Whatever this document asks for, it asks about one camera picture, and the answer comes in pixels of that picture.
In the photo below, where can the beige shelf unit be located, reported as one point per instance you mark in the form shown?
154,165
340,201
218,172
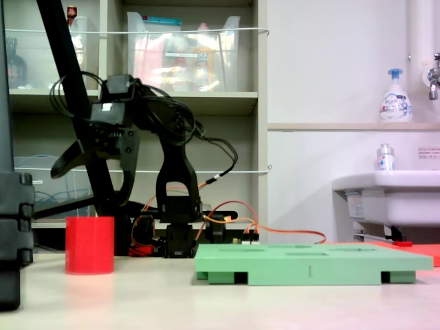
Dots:
262,51

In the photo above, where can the large clear storage bin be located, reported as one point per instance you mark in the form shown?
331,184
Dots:
227,62

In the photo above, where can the teal edged package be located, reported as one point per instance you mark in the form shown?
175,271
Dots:
161,22

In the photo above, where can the black table clamp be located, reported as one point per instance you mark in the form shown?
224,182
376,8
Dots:
216,235

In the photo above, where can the white blue soap pump bottle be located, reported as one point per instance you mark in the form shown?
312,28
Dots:
395,103

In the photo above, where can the white sink basin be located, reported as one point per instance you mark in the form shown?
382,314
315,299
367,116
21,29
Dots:
395,203

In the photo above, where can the small clear sanitizer bottle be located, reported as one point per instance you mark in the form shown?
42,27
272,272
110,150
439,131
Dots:
385,159

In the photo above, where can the chrome faucet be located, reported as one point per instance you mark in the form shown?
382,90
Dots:
434,87

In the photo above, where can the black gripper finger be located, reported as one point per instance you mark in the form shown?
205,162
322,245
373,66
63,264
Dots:
129,175
68,159

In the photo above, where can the green shape sorting board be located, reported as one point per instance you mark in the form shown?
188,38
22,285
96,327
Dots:
275,271

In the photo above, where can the dark glass bottle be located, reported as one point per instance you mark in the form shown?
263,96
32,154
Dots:
15,68

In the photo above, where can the clear plastic tray bin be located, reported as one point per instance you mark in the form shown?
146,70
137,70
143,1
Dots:
31,165

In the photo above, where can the circuit board with connectors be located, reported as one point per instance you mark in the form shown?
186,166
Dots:
252,240

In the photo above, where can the bottle with red cap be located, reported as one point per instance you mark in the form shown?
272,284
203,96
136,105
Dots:
71,13

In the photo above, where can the red octagonal pillar block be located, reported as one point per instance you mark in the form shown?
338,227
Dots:
89,247

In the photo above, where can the pink folder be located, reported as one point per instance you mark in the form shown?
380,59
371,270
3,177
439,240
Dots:
148,68

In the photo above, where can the yellow label bottle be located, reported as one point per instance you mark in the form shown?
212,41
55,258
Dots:
204,62

